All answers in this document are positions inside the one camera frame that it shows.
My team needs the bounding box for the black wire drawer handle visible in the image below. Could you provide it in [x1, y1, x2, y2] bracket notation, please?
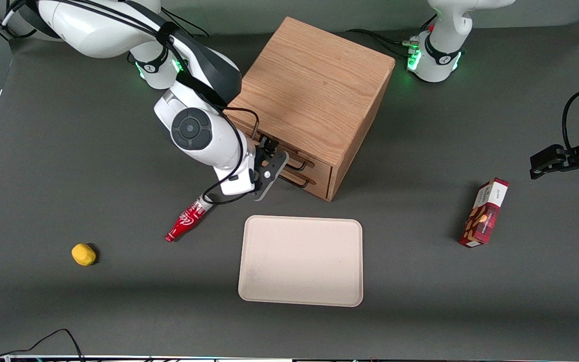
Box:
[280, 172, 316, 189]
[251, 117, 316, 171]

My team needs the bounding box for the wooden drawer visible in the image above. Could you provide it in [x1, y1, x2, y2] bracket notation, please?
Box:
[227, 107, 333, 174]
[280, 168, 332, 202]

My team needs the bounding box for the wooden drawer cabinet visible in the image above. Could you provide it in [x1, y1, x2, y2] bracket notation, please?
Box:
[225, 16, 396, 202]

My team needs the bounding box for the red cola bottle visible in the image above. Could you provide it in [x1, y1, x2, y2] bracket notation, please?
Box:
[165, 197, 215, 243]

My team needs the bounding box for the red snack box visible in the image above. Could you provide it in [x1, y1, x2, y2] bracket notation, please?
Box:
[458, 177, 510, 248]

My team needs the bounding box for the beige plastic tray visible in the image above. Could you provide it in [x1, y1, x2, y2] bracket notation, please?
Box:
[238, 215, 364, 308]

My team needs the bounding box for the yellow lemon toy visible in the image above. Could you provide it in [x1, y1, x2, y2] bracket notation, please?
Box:
[71, 243, 97, 266]

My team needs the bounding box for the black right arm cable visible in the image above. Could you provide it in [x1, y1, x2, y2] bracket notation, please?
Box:
[1, 0, 253, 206]

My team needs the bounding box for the black base cable bundle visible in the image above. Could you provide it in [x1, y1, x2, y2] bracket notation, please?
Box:
[161, 7, 210, 39]
[346, 28, 422, 58]

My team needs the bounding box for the black floor cable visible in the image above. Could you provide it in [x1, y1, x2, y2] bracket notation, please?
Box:
[0, 328, 85, 362]

